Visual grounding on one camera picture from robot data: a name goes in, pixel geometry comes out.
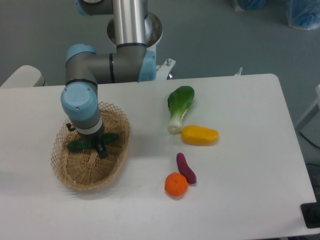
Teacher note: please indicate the white chair back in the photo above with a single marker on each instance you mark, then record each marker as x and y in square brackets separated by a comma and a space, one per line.
[25, 77]

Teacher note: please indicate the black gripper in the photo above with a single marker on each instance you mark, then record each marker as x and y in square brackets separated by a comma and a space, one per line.
[93, 135]

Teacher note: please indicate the orange tangerine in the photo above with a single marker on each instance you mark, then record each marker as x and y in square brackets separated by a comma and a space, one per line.
[176, 184]

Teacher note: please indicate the green cucumber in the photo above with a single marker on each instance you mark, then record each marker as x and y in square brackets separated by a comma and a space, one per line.
[82, 144]

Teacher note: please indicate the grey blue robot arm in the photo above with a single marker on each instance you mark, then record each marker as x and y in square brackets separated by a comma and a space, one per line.
[85, 69]

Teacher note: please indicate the yellow bell pepper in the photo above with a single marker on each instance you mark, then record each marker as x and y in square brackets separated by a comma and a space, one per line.
[199, 135]

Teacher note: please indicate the black device at edge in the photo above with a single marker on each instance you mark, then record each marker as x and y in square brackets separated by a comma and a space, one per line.
[311, 214]

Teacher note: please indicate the white furniture frame right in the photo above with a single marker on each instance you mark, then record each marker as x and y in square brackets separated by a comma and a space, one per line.
[310, 112]

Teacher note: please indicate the purple sweet potato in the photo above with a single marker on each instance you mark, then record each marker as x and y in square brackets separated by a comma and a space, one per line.
[185, 170]

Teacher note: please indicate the green bok choy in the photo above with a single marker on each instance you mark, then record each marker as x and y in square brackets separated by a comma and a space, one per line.
[179, 102]

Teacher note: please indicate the blue plastic bag right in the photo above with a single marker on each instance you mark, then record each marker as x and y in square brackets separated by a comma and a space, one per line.
[303, 14]

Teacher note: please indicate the woven wicker basket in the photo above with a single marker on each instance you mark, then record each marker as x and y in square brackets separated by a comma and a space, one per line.
[84, 170]

